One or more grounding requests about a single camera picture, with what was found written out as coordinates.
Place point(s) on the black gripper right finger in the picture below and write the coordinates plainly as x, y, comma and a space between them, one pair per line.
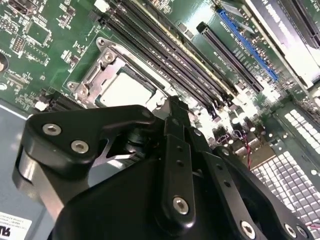
217, 175

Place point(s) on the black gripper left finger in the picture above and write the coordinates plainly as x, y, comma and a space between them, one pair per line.
100, 117

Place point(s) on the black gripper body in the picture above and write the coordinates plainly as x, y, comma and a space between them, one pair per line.
125, 205

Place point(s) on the silver CPU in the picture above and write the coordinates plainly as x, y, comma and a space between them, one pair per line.
127, 92

